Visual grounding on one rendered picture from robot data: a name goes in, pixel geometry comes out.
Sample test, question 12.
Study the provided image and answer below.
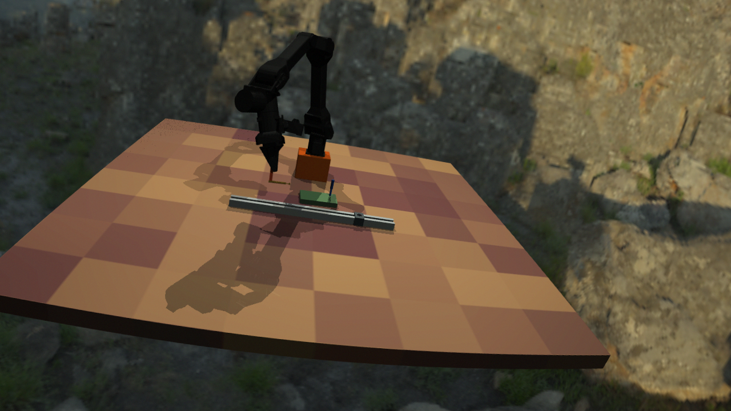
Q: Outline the grey aluminum slotted rail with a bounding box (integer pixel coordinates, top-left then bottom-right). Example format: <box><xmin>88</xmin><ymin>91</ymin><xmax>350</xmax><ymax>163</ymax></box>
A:
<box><xmin>229</xmin><ymin>195</ymin><xmax>395</xmax><ymax>230</ymax></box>

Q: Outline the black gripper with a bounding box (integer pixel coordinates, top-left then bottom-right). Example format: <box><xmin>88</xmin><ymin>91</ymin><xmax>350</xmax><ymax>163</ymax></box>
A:
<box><xmin>255</xmin><ymin>111</ymin><xmax>285</xmax><ymax>172</ymax></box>

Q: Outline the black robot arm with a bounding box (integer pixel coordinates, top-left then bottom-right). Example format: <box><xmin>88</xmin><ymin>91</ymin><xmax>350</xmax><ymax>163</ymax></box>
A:
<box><xmin>235</xmin><ymin>32</ymin><xmax>335</xmax><ymax>157</ymax></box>

